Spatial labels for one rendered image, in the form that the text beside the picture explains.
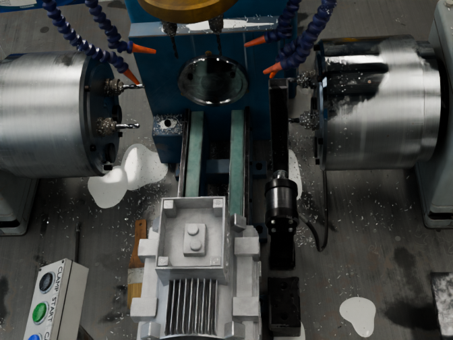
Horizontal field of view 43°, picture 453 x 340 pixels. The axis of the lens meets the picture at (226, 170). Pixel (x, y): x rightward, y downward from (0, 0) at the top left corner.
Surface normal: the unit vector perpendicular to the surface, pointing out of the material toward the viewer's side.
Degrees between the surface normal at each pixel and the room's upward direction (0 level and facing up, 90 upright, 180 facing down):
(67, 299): 58
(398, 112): 47
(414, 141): 73
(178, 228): 0
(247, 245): 0
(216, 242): 0
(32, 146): 66
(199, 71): 90
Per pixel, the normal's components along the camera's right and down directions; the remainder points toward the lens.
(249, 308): -0.09, -0.55
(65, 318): 0.79, -0.32
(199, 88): -0.03, 0.83
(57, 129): -0.08, 0.29
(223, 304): 0.51, -0.47
